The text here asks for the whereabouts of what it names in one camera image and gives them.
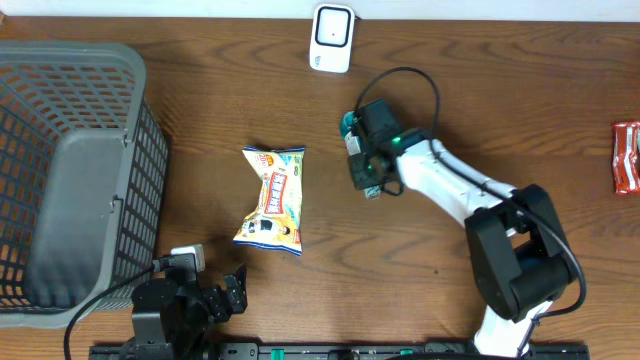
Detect teal mouthwash bottle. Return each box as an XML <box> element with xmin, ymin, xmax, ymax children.
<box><xmin>340</xmin><ymin>111</ymin><xmax>381</xmax><ymax>199</ymax></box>

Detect yellow noodle snack bag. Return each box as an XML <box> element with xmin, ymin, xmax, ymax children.
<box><xmin>233</xmin><ymin>146</ymin><xmax>305</xmax><ymax>256</ymax></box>

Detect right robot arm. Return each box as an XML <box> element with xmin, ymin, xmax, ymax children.
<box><xmin>341</xmin><ymin>126</ymin><xmax>586</xmax><ymax>358</ymax></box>

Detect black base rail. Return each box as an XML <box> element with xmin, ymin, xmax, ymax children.
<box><xmin>88</xmin><ymin>341</ymin><xmax>591</xmax><ymax>360</ymax></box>

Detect black cable left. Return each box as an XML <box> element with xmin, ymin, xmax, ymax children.
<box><xmin>63</xmin><ymin>257</ymin><xmax>196</xmax><ymax>360</ymax></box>

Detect white barcode scanner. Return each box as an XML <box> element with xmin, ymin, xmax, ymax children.
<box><xmin>309</xmin><ymin>4</ymin><xmax>356</xmax><ymax>73</ymax></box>

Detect black cable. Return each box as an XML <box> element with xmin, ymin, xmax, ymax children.
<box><xmin>63</xmin><ymin>257</ymin><xmax>196</xmax><ymax>360</ymax></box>
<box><xmin>353</xmin><ymin>66</ymin><xmax>588</xmax><ymax>357</ymax></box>

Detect black cable right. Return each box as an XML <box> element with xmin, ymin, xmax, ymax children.
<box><xmin>353</xmin><ymin>66</ymin><xmax>588</xmax><ymax>357</ymax></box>

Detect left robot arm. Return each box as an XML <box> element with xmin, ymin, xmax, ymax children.
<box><xmin>118</xmin><ymin>264</ymin><xmax>248</xmax><ymax>360</ymax></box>

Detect grey plastic basket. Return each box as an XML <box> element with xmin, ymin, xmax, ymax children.
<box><xmin>1</xmin><ymin>41</ymin><xmax>169</xmax><ymax>329</ymax></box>

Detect red chocolate bar wrapper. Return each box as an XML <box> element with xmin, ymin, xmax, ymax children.
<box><xmin>612</xmin><ymin>121</ymin><xmax>639</xmax><ymax>195</ymax></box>

